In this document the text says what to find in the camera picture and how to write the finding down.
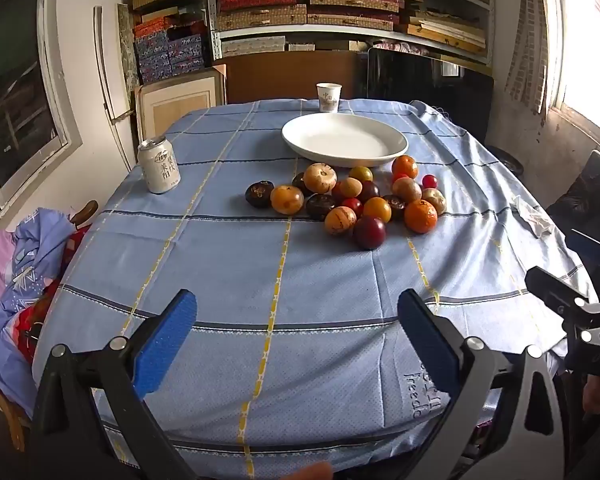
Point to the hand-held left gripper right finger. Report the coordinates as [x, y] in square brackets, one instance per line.
[428, 347]

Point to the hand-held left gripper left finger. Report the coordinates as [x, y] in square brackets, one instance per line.
[166, 347]

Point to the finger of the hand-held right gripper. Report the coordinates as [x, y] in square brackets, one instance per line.
[587, 250]
[555, 292]

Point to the orange tangerine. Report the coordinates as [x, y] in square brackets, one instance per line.
[405, 167]
[421, 216]

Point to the dark brown water chestnut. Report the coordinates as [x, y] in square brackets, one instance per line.
[395, 205]
[259, 194]
[321, 206]
[300, 181]

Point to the beige round fruit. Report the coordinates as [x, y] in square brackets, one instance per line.
[320, 178]
[434, 200]

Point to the orange-tan round fruit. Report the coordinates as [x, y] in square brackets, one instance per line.
[287, 199]
[340, 220]

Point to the reddish tan round fruit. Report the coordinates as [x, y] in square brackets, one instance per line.
[406, 190]

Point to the small tan oval fruit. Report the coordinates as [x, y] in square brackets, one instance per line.
[350, 187]

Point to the white oval plate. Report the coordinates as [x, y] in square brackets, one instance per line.
[345, 140]

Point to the person's left hand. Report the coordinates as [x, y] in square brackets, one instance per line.
[310, 473]

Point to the black jacket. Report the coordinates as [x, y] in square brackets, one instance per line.
[590, 195]

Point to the crumpled white tissue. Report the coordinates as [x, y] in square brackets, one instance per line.
[532, 217]

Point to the black round stool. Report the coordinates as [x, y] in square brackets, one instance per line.
[510, 162]

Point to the red cloth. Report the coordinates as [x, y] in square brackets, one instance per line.
[42, 310]

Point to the blue plaid tablecloth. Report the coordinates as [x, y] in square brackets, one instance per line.
[280, 280]

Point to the wooden chair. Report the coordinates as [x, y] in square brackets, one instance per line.
[85, 210]

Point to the blue printed cloth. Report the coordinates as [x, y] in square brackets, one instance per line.
[25, 270]

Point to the white drink can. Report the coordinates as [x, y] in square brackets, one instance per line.
[159, 170]

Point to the bright window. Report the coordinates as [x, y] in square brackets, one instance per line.
[590, 60]

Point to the beige curtain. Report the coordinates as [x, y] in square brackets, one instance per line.
[527, 35]

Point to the black glossy panel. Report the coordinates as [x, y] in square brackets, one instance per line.
[405, 80]

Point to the white paper cup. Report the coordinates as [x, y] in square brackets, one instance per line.
[328, 96]

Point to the brown wooden board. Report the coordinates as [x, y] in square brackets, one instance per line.
[280, 80]

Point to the stack of blue patterned boxes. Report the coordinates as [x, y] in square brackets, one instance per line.
[170, 55]

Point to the white leaning strip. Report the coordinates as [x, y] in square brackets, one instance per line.
[100, 60]

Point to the mottled green board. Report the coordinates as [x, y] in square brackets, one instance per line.
[127, 45]

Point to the white framed dark window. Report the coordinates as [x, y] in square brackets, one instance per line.
[10, 85]

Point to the white metal shelf rack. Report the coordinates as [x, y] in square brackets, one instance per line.
[210, 10]

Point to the wooden picture frame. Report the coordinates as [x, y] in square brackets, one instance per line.
[180, 105]

